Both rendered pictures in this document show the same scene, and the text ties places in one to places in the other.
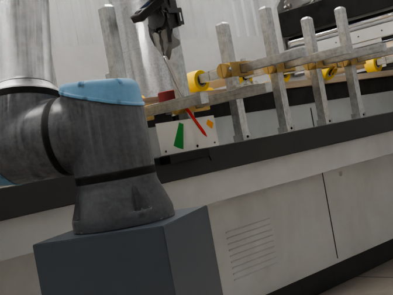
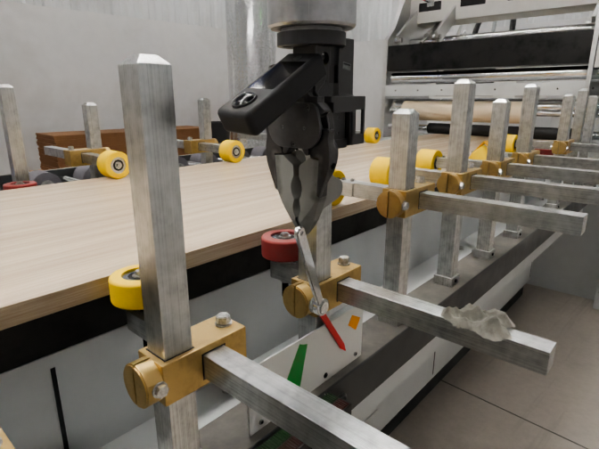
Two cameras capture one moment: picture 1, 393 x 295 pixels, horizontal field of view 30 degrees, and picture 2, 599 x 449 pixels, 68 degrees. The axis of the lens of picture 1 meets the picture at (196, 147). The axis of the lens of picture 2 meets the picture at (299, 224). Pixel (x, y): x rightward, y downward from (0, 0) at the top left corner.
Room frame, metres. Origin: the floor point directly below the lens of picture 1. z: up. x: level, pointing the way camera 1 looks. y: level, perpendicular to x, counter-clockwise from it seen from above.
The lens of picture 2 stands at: (1.72, 0.07, 1.13)
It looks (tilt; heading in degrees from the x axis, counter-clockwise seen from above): 16 degrees down; 357
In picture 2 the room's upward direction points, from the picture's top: straight up
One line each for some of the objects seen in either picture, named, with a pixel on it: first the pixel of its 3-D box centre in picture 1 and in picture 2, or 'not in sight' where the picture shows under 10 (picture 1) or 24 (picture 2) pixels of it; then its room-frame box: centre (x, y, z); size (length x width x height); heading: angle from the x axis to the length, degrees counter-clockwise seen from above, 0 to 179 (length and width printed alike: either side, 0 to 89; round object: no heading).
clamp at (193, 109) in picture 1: (188, 105); (322, 287); (2.36, 0.00, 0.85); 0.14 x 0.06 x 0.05; 135
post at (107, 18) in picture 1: (120, 85); (165, 294); (2.16, 0.19, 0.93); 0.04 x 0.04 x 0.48; 45
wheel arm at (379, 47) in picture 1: (328, 59); (514, 168); (2.87, -0.57, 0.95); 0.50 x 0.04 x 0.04; 45
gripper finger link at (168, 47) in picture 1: (172, 43); (324, 193); (2.20, 0.02, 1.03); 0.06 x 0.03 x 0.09; 135
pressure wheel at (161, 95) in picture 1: (172, 106); (284, 265); (2.44, 0.06, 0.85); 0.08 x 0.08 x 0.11
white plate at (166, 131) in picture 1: (188, 134); (313, 362); (2.30, 0.02, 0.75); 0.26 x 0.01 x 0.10; 135
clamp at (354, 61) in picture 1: (351, 59); (524, 159); (3.07, -0.70, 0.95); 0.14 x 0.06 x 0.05; 135
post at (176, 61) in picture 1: (179, 78); (315, 236); (2.34, 0.01, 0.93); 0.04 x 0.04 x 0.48; 45
